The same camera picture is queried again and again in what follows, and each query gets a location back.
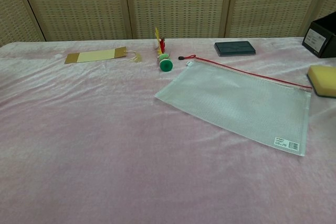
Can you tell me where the clear mesh zipper pouch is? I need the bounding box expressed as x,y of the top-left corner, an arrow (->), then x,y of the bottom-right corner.
154,54 -> 313,157

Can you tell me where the dark teal flat case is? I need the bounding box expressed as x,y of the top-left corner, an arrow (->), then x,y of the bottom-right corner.
214,40 -> 257,57

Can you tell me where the feather shuttlecock with green base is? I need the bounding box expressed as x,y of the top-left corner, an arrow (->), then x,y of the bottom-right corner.
154,26 -> 174,73

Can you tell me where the black cardboard box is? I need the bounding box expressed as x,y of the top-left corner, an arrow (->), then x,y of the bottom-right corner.
301,11 -> 336,59

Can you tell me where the pink velvet tablecloth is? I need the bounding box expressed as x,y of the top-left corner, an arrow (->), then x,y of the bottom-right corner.
0,36 -> 336,224

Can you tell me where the yellow sponge with green scourer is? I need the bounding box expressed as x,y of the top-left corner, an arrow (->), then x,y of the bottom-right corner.
306,65 -> 336,99

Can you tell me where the gold paper bookmark with tassel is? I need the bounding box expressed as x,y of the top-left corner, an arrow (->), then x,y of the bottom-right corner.
64,46 -> 143,65

